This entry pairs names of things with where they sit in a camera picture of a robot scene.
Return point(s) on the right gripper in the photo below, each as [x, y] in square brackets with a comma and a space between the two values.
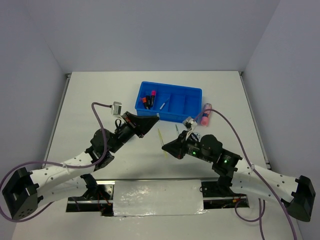
[176, 147]

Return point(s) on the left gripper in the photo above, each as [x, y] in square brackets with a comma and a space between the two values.
[139, 125]

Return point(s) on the yellow pen refill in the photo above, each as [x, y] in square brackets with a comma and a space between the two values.
[162, 142]

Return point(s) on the orange cap black highlighter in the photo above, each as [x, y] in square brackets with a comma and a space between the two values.
[145, 103]

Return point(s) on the blue pen refill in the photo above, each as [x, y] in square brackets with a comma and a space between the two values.
[164, 103]

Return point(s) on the blue cap black highlighter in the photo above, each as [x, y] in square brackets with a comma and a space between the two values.
[148, 101]

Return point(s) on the pink cap black highlighter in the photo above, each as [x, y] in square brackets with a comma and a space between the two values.
[152, 98]

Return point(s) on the blue jar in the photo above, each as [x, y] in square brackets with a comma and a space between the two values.
[197, 136]

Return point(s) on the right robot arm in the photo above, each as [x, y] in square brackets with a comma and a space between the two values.
[236, 176]

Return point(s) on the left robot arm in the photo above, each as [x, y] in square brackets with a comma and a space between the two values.
[26, 190]

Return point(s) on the blue compartment tray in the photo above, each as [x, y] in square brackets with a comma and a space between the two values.
[183, 101]

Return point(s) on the pink glue bottle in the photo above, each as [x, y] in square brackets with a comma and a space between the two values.
[206, 115]

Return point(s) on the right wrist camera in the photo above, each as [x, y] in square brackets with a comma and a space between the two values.
[190, 124]

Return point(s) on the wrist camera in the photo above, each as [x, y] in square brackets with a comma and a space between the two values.
[116, 108]
[190, 124]

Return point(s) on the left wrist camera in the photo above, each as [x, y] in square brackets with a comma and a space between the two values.
[116, 108]

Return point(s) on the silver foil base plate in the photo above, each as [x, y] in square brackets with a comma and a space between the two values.
[157, 198]

